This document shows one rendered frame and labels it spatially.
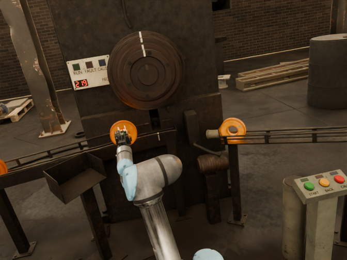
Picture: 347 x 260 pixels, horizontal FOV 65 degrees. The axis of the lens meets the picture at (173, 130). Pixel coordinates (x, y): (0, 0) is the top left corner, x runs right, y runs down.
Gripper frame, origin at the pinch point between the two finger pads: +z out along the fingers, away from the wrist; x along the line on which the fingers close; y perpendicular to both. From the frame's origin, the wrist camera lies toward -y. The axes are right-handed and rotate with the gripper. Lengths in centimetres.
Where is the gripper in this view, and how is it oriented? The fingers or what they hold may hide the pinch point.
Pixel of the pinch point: (123, 130)
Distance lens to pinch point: 157.5
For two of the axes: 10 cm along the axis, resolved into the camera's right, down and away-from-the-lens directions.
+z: -2.0, -5.8, 7.9
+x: -9.7, 2.0, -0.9
